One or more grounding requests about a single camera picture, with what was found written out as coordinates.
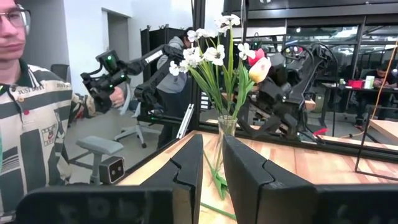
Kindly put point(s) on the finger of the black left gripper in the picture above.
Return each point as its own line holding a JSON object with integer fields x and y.
{"x": 258, "y": 129}

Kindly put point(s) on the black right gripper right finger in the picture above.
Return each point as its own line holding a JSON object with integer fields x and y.
{"x": 258, "y": 193}

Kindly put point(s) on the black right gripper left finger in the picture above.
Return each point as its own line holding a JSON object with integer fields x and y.
{"x": 186, "y": 168}

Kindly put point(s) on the clear glass vase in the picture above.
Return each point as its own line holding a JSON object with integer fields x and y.
{"x": 228, "y": 123}

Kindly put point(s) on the dark red artificial tulip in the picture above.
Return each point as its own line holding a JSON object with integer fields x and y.
{"x": 220, "y": 183}

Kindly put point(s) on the yellow artificial tulip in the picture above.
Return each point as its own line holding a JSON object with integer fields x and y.
{"x": 259, "y": 71}

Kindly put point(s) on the white artificial flower bunch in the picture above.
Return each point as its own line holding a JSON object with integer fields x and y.
{"x": 214, "y": 54}

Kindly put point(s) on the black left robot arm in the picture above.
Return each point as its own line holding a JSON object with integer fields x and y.
{"x": 314, "y": 62}

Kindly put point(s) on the wooden shelf with black legs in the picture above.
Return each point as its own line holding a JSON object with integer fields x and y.
{"x": 385, "y": 127}

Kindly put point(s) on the silver aluminium bar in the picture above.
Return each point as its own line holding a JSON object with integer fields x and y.
{"x": 186, "y": 121}

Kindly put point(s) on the black table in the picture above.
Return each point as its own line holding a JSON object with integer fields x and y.
{"x": 342, "y": 88}

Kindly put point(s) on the white office chair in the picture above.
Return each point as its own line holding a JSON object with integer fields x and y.
{"x": 136, "y": 129}

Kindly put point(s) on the red box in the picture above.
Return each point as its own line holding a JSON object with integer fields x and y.
{"x": 356, "y": 84}

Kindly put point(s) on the person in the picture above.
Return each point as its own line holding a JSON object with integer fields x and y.
{"x": 381, "y": 77}
{"x": 174, "y": 84}
{"x": 31, "y": 109}

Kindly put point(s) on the grey chair armrest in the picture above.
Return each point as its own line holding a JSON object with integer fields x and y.
{"x": 99, "y": 144}

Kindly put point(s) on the person's hand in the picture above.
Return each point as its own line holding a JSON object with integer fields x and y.
{"x": 117, "y": 98}

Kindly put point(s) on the black folding screen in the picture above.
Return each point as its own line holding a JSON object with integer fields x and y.
{"x": 149, "y": 46}

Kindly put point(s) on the small grey camera box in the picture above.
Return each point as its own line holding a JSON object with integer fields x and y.
{"x": 112, "y": 169}

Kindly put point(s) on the black upright rig post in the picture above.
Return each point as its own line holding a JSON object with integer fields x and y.
{"x": 196, "y": 15}

